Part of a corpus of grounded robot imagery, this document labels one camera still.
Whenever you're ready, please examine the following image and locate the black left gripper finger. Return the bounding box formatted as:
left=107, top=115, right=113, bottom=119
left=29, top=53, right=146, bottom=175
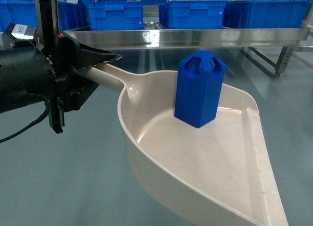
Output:
left=78, top=44, right=122, bottom=69
left=58, top=81, right=99, bottom=112

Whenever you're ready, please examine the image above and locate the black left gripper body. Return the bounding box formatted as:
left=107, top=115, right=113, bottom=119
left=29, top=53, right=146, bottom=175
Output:
left=35, top=0, right=77, bottom=134

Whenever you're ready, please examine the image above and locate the blue plastic part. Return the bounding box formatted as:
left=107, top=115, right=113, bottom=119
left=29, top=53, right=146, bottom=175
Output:
left=174, top=51, right=226, bottom=128

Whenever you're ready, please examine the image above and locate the beige plastic dustpan tray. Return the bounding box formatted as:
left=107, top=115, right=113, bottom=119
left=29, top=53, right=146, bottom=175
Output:
left=76, top=64, right=288, bottom=226

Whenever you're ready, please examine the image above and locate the stainless steel shelf rack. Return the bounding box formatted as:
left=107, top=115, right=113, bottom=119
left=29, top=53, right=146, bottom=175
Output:
left=68, top=23, right=313, bottom=75

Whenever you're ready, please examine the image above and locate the blue plastic bin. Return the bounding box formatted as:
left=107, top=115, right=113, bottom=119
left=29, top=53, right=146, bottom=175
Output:
left=158, top=0, right=226, bottom=29
left=87, top=1, right=144, bottom=31
left=223, top=0, right=313, bottom=29
left=0, top=0, right=89, bottom=32

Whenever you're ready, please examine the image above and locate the black cable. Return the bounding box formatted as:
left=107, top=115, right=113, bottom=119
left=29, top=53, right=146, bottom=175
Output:
left=0, top=95, right=51, bottom=144

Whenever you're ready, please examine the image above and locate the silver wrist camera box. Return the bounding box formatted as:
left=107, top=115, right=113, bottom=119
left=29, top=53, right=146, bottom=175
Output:
left=11, top=24, right=36, bottom=40

